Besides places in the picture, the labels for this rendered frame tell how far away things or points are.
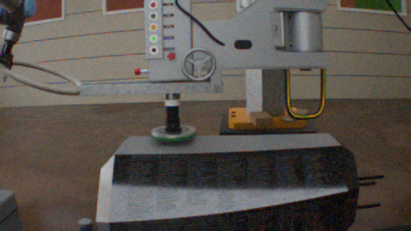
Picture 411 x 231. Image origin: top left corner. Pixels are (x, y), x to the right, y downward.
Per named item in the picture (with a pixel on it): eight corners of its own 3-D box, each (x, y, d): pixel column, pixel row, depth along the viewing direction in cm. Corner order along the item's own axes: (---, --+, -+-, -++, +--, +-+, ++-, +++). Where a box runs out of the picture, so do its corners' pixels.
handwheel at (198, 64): (214, 79, 179) (213, 46, 176) (216, 81, 170) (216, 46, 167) (181, 80, 178) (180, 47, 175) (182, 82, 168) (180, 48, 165)
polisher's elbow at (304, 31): (280, 49, 195) (279, 13, 191) (313, 50, 198) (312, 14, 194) (294, 51, 177) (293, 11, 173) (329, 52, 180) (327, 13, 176)
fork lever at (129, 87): (218, 88, 197) (218, 78, 196) (224, 93, 178) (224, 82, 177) (83, 92, 191) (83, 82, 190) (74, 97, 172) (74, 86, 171)
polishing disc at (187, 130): (171, 126, 204) (170, 123, 204) (205, 130, 192) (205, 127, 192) (142, 134, 187) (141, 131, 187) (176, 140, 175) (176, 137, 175)
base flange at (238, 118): (229, 113, 286) (228, 106, 285) (295, 112, 282) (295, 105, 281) (227, 129, 238) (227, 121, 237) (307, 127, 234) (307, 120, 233)
